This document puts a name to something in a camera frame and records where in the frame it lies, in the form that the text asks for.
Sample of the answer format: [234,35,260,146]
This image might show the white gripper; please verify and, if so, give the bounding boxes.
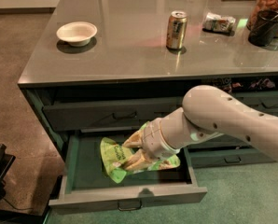
[123,118,180,171]

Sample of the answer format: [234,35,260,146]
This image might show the gold soda can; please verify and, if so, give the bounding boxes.
[166,10,188,49]

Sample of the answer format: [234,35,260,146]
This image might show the top right drawer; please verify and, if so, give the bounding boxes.
[233,91,278,116]

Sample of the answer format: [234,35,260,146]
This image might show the crumpled white snack wrapper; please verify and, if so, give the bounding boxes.
[202,12,236,34]

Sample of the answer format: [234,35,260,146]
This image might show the middle right drawer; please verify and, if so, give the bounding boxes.
[188,135,240,149]

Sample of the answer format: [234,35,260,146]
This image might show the open middle drawer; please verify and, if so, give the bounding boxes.
[49,132,207,213]

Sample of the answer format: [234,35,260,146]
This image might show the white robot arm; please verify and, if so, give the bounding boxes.
[123,85,278,171]

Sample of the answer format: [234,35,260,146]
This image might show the closed top left drawer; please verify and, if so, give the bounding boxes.
[43,97,182,132]

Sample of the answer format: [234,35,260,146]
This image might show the white paper bowl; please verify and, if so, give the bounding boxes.
[56,21,97,47]

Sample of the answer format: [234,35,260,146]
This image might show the black cup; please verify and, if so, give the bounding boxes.
[248,10,278,47]

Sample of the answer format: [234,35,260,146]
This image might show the black cable on floor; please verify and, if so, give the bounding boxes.
[0,180,49,217]

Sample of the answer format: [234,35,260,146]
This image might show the snack packs in drawer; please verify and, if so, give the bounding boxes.
[210,77,278,93]

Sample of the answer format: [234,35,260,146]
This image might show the green rice chip bag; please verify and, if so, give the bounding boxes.
[100,123,181,184]

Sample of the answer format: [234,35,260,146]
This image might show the bottom right drawer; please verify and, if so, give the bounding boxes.
[189,148,273,168]

